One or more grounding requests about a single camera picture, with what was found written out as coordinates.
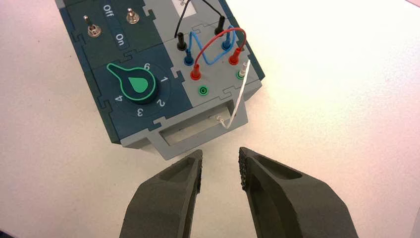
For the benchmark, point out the green and black rotary knob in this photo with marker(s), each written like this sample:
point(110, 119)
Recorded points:
point(137, 86)

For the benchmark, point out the white paper label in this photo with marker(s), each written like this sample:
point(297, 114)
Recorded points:
point(180, 11)

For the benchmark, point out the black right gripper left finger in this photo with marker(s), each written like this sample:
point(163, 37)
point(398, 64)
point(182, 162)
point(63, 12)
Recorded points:
point(164, 203)

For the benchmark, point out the grey and blue control box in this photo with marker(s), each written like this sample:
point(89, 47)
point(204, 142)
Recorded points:
point(144, 121)

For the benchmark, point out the green panel socket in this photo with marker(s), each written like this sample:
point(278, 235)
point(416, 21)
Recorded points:
point(203, 90)

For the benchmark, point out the metal toggle switch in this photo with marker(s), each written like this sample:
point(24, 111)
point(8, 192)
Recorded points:
point(94, 30)
point(132, 17)

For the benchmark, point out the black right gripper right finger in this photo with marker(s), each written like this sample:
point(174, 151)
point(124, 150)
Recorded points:
point(295, 210)

